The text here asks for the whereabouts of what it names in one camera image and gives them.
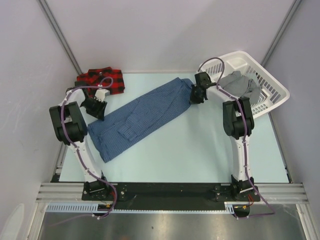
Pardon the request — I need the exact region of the grey shirt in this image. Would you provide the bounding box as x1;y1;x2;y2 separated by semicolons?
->
219;70;262;105

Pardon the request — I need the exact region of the white slotted cable duct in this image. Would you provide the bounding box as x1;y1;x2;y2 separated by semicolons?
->
46;202;235;214

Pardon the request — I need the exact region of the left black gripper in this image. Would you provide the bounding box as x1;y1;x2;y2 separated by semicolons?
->
80;97;108;121

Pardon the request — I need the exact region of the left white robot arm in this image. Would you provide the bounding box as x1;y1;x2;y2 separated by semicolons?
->
49;77;114;201

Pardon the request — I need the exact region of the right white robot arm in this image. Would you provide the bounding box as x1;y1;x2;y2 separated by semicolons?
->
190;72;255;202

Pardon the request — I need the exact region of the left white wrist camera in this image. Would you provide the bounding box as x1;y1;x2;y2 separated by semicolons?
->
94;84;110;102

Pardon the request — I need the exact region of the white plastic basket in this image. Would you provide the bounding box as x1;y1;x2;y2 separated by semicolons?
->
197;51;290;119

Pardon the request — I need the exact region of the aluminium rail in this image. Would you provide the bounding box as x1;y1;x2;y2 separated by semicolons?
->
36;182;309;204

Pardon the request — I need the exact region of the red black plaid shirt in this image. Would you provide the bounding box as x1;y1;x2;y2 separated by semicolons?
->
76;67;125;95

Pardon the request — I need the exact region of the blue checked shirt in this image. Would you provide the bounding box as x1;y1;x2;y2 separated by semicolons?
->
87;77;193;163

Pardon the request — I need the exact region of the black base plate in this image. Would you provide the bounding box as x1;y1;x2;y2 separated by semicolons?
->
81;181;261;211

